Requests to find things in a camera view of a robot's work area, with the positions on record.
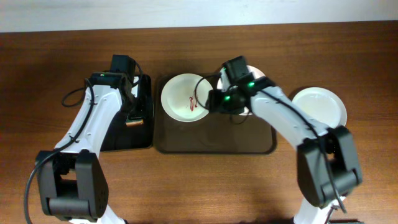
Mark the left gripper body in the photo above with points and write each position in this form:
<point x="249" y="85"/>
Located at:
<point x="131" y="115"/>

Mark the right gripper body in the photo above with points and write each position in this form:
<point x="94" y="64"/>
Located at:
<point x="213" y="101"/>

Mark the green and orange sponge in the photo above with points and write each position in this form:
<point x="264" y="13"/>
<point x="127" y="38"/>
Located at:
<point x="135" y="122"/>

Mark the white plate stained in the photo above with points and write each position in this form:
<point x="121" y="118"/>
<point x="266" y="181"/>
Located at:
<point x="181" y="97"/>
<point x="257" y="74"/>

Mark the pale green front plate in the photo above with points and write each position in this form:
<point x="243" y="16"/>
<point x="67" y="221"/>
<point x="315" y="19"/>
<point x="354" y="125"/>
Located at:
<point x="323" y="105"/>

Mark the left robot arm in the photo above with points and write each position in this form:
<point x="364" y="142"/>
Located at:
<point x="72" y="185"/>

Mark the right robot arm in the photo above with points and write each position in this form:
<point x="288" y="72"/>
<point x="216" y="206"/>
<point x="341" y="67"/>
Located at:
<point x="328" y="167"/>

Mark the black plastic tray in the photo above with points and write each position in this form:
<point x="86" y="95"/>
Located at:
<point x="120" y="137"/>

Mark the brown serving tray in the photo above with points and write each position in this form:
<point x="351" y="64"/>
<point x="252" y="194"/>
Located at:
<point x="214" y="134"/>

